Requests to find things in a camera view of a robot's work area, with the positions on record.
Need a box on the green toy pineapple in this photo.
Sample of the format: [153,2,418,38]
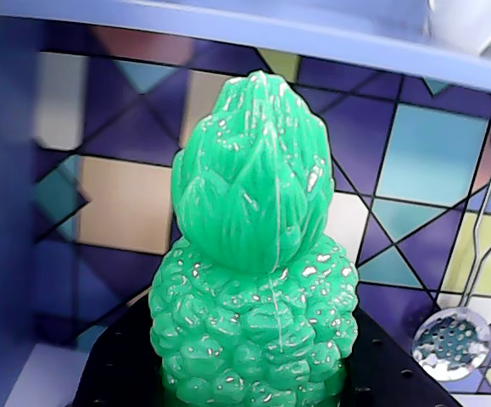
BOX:
[148,70,360,407]

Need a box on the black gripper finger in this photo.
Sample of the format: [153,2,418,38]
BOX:
[340,311,458,407]
[75,296,165,407]

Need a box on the metal toy skimmer spoon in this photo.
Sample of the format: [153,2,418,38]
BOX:
[411,134,491,382]

